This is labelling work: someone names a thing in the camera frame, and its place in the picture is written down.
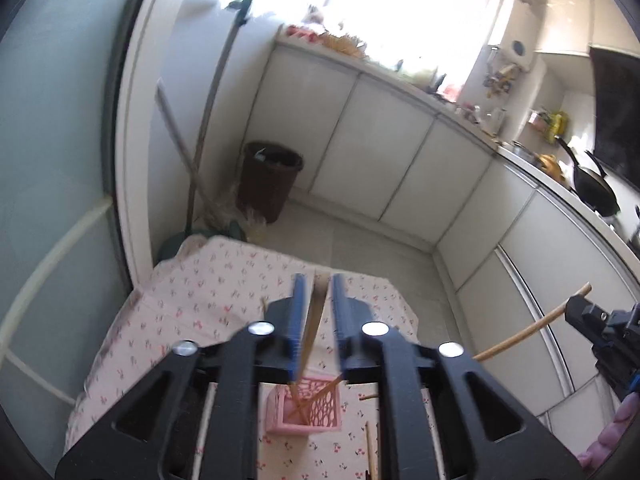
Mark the short wooden stick piece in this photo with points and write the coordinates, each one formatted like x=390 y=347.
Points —
x=369 y=396

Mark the kitchen window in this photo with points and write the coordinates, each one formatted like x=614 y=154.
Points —
x=380 y=5

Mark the frosted glass sliding door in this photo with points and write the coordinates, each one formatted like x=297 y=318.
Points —
x=50 y=160

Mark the long bamboo chopstick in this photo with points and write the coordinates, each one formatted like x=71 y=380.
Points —
x=311 y=320
x=327 y=388
x=371 y=455
x=530 y=330

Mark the cherry print tablecloth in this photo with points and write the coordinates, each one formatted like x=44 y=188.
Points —
x=200 y=285

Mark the straw broom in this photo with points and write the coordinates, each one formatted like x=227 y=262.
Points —
x=235 y=212

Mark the white kitchen cabinets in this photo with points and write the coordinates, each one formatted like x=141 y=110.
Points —
x=400 y=160

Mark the hanging kitchen tools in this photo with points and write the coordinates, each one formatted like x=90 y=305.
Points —
x=500 y=80

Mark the black wok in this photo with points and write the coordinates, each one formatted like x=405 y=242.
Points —
x=595 y=192

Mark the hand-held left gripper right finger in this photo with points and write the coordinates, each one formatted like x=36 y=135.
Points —
x=341 y=320

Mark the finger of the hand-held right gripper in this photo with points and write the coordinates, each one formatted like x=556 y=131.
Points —
x=582 y=317

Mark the wicker basket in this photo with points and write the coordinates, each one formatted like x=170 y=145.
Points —
x=345 y=45

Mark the yellow bag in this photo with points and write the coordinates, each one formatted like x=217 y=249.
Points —
x=557 y=125

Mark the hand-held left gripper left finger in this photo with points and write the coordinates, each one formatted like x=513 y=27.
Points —
x=298 y=320

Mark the white water heater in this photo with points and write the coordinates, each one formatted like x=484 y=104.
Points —
x=517 y=35

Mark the steel basin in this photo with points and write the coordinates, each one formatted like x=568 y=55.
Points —
x=520 y=151

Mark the black range hood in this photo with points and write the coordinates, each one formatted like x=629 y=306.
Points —
x=617 y=110

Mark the red plastic basket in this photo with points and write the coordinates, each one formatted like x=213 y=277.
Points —
x=302 y=34

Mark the dark brown trash bin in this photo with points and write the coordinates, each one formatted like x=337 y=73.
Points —
x=265 y=185

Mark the pink perforated utensil holder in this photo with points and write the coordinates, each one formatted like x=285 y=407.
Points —
x=300 y=422

